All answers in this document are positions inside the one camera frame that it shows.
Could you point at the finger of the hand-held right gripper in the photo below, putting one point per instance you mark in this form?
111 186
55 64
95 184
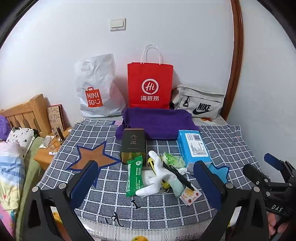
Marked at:
259 177
274 161

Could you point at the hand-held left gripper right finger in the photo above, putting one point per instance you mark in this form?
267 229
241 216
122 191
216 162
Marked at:
208 183

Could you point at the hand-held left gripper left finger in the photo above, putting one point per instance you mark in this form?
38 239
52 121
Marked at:
85 183

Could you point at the fruit print sachet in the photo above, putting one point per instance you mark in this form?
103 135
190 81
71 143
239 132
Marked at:
190 197

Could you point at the white twisted tissue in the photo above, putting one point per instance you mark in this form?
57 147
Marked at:
183 171

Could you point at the green pocket tissue pack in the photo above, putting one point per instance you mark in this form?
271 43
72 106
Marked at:
173 160

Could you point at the green sachet packet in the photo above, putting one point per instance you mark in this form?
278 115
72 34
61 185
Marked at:
134 176

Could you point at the white glove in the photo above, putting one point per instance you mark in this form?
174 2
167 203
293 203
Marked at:
159 166

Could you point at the purple fabric tray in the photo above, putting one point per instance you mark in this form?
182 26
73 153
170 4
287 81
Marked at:
159 122

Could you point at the person's right hand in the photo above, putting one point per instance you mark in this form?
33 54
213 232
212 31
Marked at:
276 223

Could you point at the blue star patch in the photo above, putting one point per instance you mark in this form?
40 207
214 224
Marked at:
222 173

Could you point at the brown star patch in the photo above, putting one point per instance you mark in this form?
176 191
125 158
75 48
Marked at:
90 157

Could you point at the blue tissue pack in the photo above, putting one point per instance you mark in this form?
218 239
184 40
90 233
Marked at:
192 148

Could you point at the wooden nightstand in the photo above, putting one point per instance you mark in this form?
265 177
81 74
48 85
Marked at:
44 158

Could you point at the small dark bottle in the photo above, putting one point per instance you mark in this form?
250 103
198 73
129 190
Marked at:
60 134

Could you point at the clear glass cup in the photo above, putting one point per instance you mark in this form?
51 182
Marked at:
48 142

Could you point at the green blanket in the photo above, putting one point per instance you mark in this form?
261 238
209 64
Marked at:
27 166

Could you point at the dark tin box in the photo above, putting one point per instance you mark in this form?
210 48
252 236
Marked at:
133 143

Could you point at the grey checked blanket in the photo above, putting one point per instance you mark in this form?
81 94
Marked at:
148 208

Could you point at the patterned notebook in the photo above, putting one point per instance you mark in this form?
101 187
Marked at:
55 118

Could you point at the pastel cartoon quilt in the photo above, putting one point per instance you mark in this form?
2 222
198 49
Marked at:
9 180

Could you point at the white floral pillow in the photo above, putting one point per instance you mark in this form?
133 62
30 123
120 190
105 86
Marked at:
18 139

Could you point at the grey waist bag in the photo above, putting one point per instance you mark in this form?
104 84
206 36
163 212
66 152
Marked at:
198 97

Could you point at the wooden headboard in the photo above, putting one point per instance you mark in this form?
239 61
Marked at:
30 111

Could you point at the white plastic shopping bag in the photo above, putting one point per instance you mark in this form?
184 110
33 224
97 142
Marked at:
97 81

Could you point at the red paper bag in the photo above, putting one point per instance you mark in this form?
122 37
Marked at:
150 76

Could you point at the wooden door frame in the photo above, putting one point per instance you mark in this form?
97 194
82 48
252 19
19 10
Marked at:
238 58

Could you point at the white wall light switch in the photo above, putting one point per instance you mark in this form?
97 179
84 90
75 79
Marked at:
118 24

